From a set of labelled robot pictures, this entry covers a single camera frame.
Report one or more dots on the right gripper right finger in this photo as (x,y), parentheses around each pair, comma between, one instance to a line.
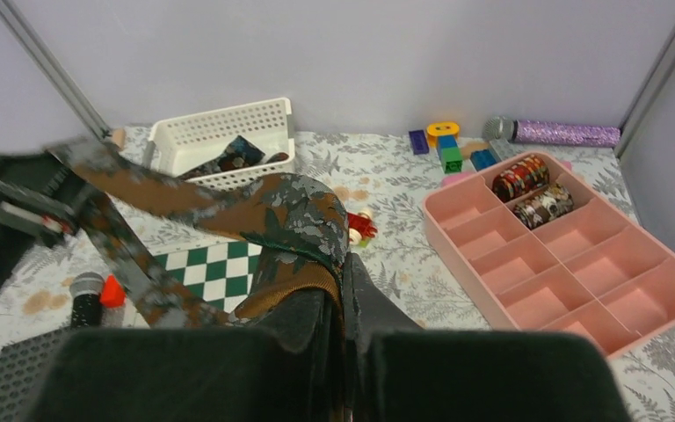
(402,372)

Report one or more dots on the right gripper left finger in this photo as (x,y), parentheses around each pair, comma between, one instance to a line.
(275,370)

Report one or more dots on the brown floral tie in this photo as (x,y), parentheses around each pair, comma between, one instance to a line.
(299,223)

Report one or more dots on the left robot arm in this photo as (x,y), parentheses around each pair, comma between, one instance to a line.
(40,203)

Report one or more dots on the green white chessboard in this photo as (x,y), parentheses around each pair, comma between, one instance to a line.
(219,272)

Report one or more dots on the red toy car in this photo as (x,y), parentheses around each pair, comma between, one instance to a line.
(361,227)

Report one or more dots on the pink compartment tray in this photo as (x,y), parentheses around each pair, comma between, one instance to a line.
(593,271)

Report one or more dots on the pink cylinder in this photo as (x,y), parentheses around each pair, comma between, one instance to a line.
(456,177)

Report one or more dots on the small red block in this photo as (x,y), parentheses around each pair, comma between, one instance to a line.
(112,294)

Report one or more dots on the green block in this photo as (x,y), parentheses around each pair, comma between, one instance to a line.
(451,159)

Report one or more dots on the blue block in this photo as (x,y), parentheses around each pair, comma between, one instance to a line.
(482,159)

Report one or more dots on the brown rolled tie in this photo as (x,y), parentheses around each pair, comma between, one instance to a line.
(553,202)

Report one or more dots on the purple block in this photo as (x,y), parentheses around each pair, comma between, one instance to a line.
(418,142)

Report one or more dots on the black microphone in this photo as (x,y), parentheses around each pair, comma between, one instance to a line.
(87,311)

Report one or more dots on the red rolled tie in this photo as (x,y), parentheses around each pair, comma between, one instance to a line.
(526,175)

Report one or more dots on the white plastic basket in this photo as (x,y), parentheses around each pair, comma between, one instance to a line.
(179,144)

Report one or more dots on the purple glitter microphone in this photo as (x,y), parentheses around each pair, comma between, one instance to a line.
(550,133)

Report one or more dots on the grey lego baseplate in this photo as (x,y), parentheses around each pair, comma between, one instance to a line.
(21,366)

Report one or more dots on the wooden block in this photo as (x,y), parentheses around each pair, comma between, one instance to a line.
(118,138)

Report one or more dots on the yellow ring block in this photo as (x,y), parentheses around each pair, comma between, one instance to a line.
(439,129)

